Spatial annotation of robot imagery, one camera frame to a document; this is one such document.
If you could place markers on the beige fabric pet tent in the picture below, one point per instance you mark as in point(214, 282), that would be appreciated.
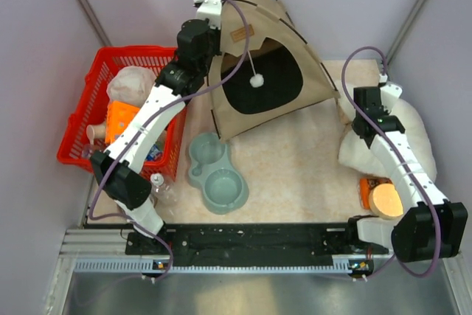
point(271, 69)

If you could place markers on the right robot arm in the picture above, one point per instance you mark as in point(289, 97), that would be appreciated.
point(431, 226)

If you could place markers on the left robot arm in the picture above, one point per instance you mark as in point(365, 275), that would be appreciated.
point(118, 168)

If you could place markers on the grey-green double pet bowl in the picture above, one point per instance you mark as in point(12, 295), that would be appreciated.
point(223, 188)

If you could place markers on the white pompom toy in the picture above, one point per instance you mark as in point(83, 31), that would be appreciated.
point(256, 80)

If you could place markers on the blue snack packet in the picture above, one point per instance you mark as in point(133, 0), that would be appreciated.
point(154, 154)

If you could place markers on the clear plastic bottle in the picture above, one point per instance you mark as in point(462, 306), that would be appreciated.
point(162, 189)

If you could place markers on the pink white plastic bag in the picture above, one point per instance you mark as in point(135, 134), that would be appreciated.
point(131, 85)

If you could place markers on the orange cardboard box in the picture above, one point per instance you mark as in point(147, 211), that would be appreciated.
point(118, 117)

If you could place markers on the beige paper cup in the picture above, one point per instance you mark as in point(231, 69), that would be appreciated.
point(95, 132)

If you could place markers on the red plastic basket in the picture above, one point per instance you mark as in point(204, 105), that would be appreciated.
point(93, 103)

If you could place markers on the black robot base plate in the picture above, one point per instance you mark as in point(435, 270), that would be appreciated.
point(240, 245)

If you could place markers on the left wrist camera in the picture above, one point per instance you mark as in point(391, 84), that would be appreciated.
point(209, 11)

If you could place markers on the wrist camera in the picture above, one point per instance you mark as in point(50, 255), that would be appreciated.
point(209, 11)
point(390, 91)

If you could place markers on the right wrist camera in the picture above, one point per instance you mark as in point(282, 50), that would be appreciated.
point(390, 91)

